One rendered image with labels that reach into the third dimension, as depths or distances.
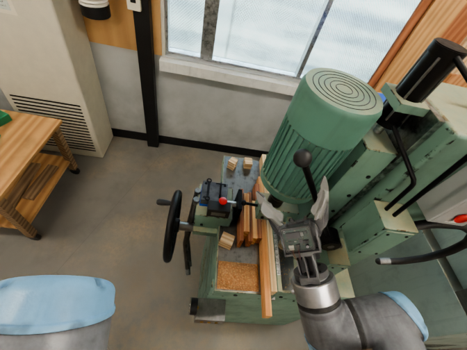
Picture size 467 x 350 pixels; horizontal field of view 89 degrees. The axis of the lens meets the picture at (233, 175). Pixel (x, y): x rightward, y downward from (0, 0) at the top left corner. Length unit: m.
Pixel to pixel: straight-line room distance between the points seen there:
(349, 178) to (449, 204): 0.20
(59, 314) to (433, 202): 0.70
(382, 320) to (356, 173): 0.31
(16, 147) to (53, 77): 0.49
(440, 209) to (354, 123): 0.30
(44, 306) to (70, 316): 0.02
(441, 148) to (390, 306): 0.32
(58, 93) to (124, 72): 0.46
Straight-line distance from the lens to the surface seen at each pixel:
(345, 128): 0.51
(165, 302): 1.76
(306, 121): 0.52
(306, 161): 0.45
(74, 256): 1.95
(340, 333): 0.59
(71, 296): 0.29
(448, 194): 0.70
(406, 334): 0.61
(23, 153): 1.81
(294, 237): 0.49
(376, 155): 0.62
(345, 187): 0.69
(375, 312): 0.60
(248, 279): 0.85
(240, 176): 1.08
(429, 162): 0.63
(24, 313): 0.29
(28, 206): 2.02
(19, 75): 2.10
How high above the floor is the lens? 1.72
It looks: 50 degrees down
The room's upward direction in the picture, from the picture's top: 18 degrees clockwise
